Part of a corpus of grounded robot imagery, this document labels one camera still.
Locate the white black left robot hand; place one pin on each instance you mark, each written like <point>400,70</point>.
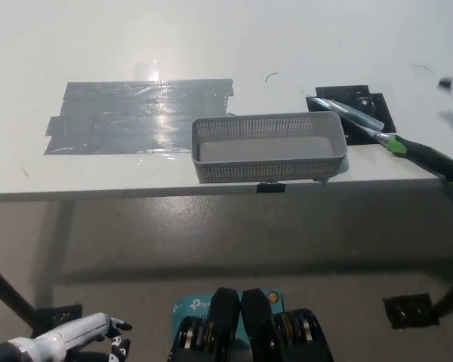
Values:
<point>75,332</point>

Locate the black robot torso blocks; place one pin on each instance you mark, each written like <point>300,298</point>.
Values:
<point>222,320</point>

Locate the black tape patch on table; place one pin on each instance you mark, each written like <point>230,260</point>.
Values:
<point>381,109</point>

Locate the teal tp-link box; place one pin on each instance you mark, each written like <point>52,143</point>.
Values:
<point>190,304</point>

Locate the small black tape tab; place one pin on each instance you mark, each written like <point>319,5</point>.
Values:
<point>272,188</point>

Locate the grey perforated plastic basket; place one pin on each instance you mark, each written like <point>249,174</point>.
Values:
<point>256,171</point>

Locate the grey duct tape patch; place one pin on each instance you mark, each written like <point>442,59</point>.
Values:
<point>124,117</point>

